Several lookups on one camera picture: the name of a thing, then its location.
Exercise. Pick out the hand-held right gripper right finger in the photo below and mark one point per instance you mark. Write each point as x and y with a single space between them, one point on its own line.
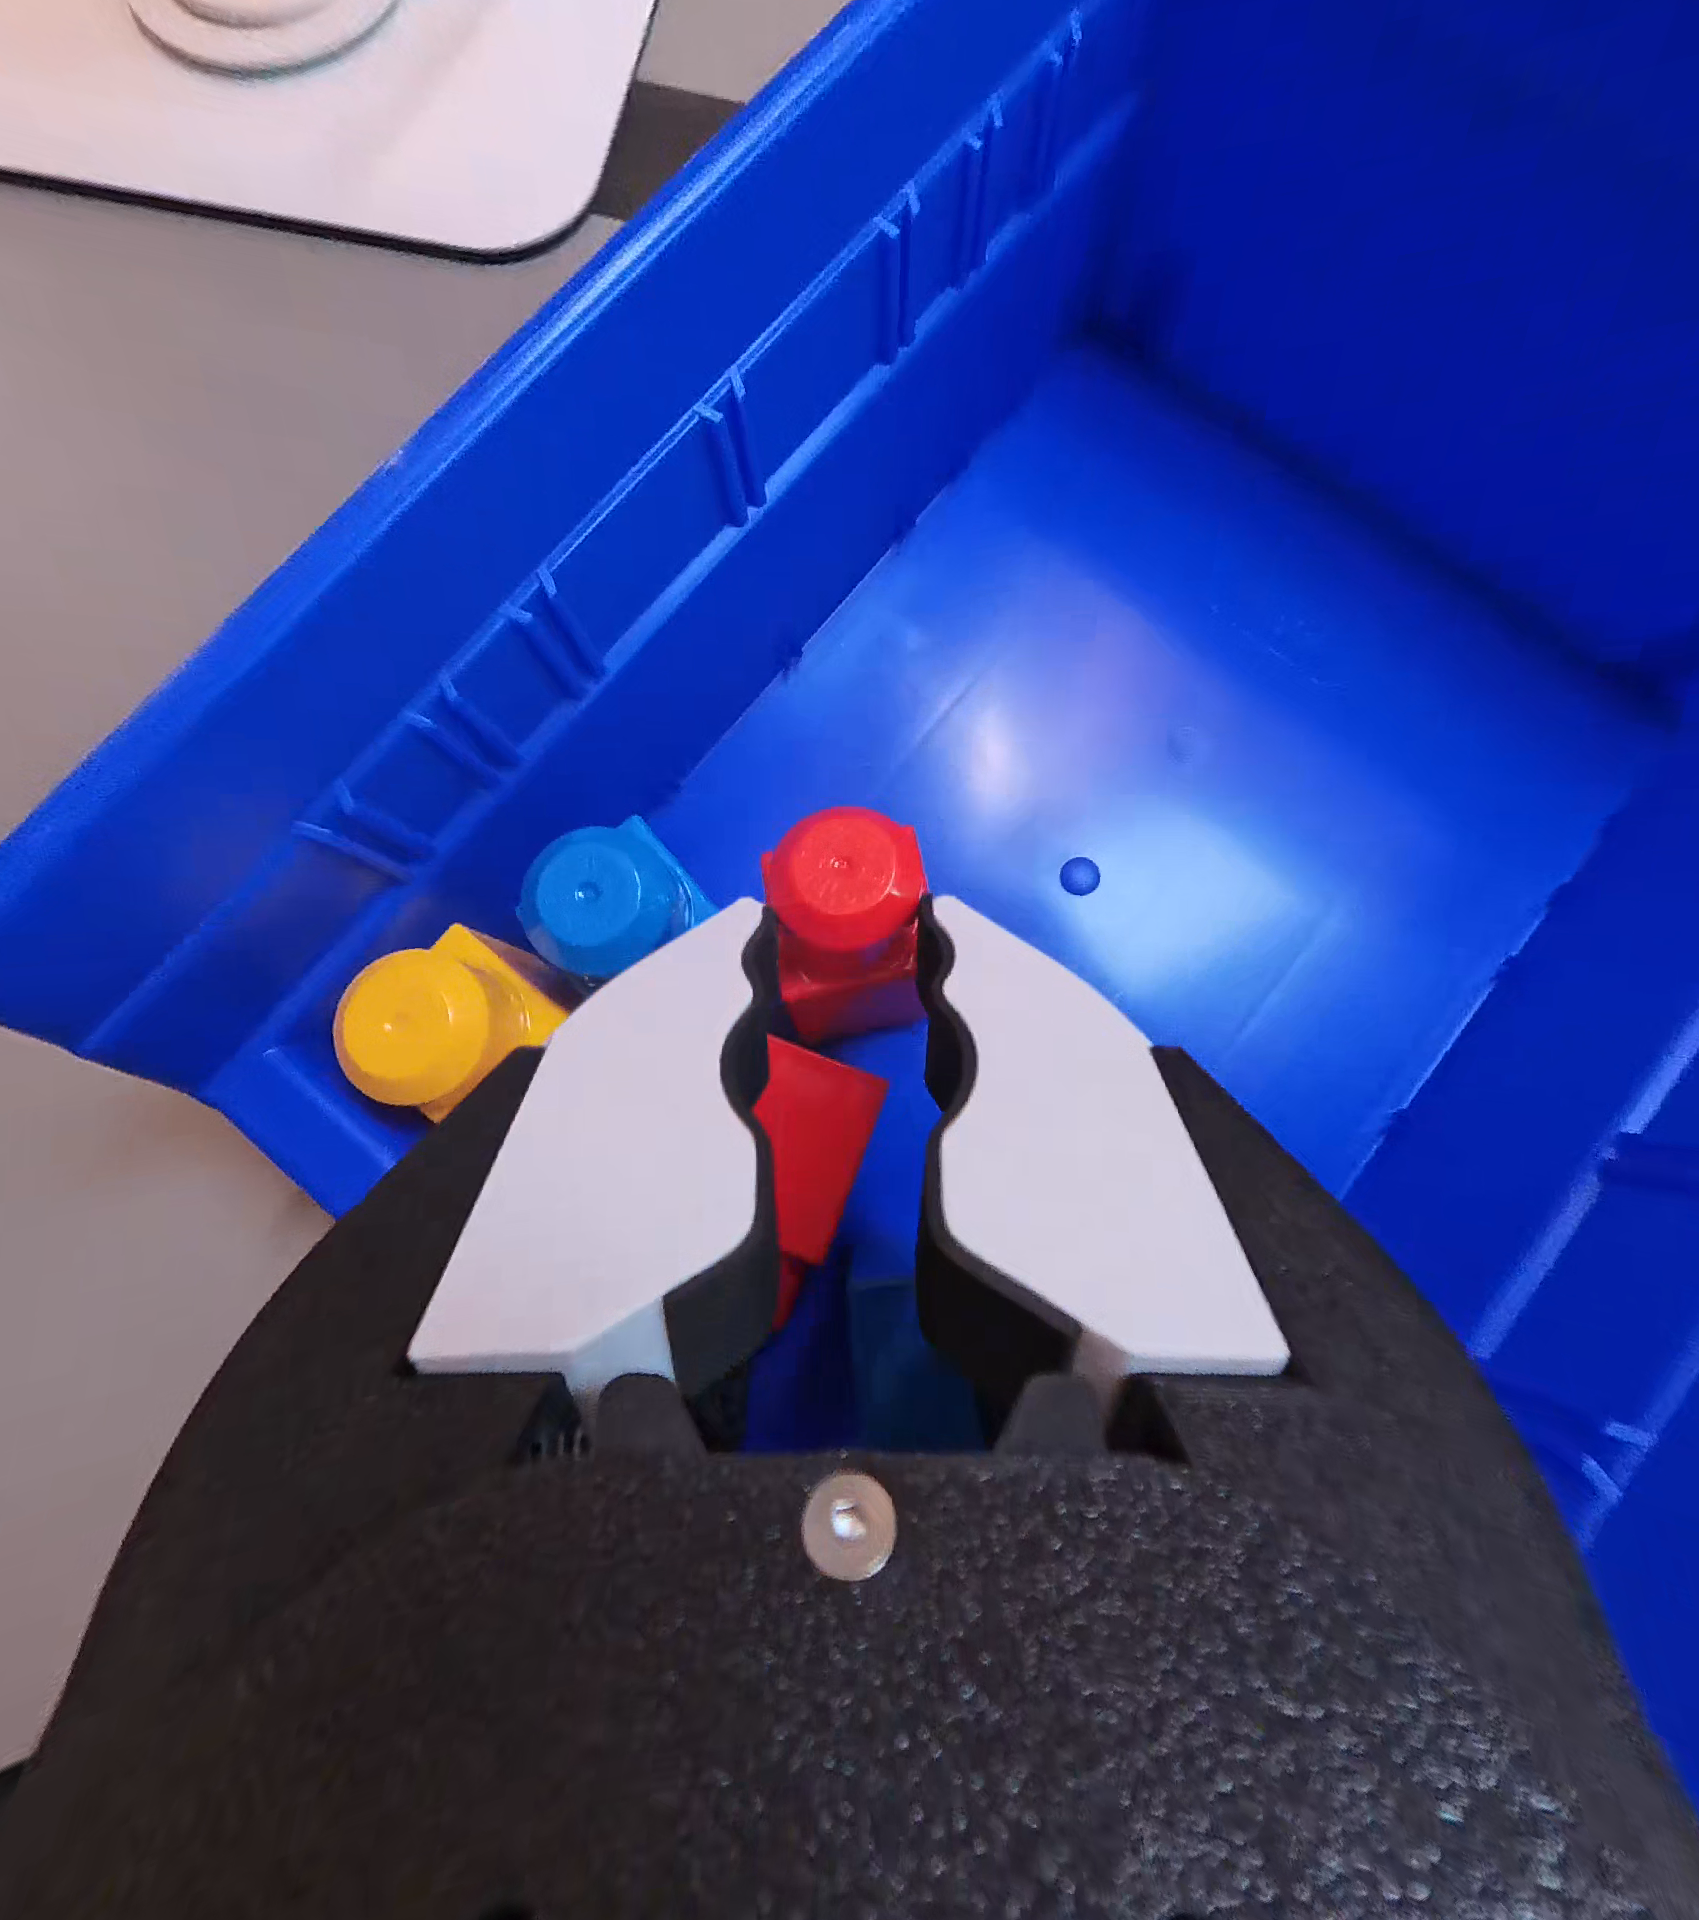
1105 1185

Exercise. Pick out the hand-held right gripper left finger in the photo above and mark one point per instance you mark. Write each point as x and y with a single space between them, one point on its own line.
581 1185

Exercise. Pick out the orange mega block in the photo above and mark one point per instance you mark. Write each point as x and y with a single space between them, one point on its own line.
415 1028

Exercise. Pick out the red mega block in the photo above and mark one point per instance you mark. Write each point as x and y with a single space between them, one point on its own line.
821 1125
843 879

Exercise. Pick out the blue mega block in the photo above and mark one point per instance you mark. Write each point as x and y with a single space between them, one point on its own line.
595 893

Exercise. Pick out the blue plastic bin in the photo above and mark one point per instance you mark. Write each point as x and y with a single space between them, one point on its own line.
1240 601

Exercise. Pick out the white tablet stand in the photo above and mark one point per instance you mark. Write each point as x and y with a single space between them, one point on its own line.
415 151

